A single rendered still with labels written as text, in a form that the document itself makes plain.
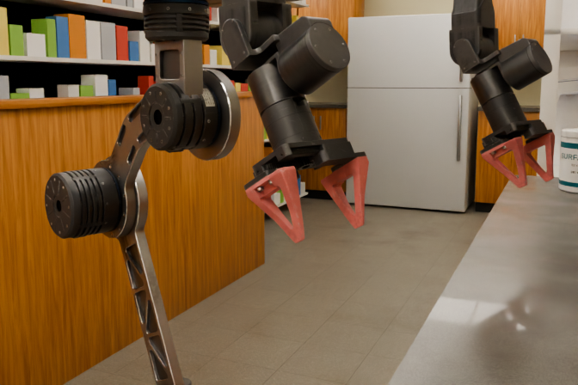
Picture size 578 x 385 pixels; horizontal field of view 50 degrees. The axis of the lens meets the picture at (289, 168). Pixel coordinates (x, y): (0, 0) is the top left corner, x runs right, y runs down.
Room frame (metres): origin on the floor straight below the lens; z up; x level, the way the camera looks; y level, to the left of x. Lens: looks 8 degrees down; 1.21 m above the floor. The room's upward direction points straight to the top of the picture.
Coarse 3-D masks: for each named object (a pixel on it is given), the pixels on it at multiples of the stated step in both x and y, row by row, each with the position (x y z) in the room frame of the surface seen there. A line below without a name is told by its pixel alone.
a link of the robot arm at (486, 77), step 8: (496, 64) 1.06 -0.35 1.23; (480, 72) 1.10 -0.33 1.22; (488, 72) 1.06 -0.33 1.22; (496, 72) 1.06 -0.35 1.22; (472, 80) 1.08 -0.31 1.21; (480, 80) 1.07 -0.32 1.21; (488, 80) 1.06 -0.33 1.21; (496, 80) 1.06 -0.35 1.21; (504, 80) 1.06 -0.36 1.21; (480, 88) 1.07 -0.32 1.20; (488, 88) 1.06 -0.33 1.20; (496, 88) 1.05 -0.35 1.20; (504, 88) 1.05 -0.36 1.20; (480, 96) 1.07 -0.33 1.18; (488, 96) 1.06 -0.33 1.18; (496, 96) 1.05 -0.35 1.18; (480, 104) 1.08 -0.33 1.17
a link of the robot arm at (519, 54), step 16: (464, 48) 1.08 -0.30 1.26; (512, 48) 1.04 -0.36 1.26; (528, 48) 1.01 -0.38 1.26; (464, 64) 1.08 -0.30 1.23; (480, 64) 1.07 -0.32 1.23; (512, 64) 1.03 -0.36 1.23; (528, 64) 1.01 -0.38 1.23; (544, 64) 1.02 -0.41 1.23; (512, 80) 1.03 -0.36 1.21; (528, 80) 1.02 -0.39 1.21
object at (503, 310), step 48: (528, 192) 1.48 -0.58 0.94; (480, 240) 1.03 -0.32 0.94; (528, 240) 1.03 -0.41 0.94; (576, 240) 1.03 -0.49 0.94; (480, 288) 0.78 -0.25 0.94; (528, 288) 0.78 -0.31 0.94; (576, 288) 0.78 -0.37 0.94; (432, 336) 0.63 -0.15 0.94; (480, 336) 0.63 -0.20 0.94; (528, 336) 0.63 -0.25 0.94; (576, 336) 0.63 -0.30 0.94; (432, 384) 0.52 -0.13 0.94; (480, 384) 0.52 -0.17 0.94; (528, 384) 0.52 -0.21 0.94; (576, 384) 0.52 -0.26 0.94
